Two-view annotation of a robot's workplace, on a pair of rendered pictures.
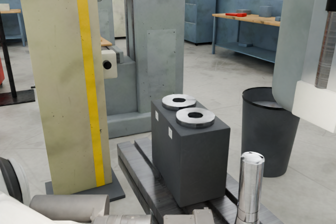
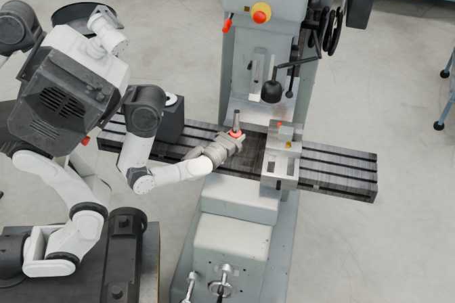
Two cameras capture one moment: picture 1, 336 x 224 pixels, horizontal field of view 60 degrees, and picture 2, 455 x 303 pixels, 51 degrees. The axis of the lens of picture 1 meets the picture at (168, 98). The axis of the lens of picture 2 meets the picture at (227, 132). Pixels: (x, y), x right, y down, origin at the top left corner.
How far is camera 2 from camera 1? 1.57 m
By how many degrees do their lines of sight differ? 51
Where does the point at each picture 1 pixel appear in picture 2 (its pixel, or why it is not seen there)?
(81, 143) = not seen: outside the picture
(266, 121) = not seen: hidden behind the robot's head
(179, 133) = (171, 111)
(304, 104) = (252, 97)
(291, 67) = (240, 86)
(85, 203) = (198, 150)
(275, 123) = not seen: hidden behind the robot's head
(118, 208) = (10, 205)
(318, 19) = (252, 83)
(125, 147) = (105, 135)
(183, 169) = (175, 126)
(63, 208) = (194, 155)
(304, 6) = (242, 74)
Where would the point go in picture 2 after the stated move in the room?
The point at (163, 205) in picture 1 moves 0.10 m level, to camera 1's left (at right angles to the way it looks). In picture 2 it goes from (167, 148) to (152, 160)
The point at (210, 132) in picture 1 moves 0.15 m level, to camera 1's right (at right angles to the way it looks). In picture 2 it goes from (180, 103) to (202, 87)
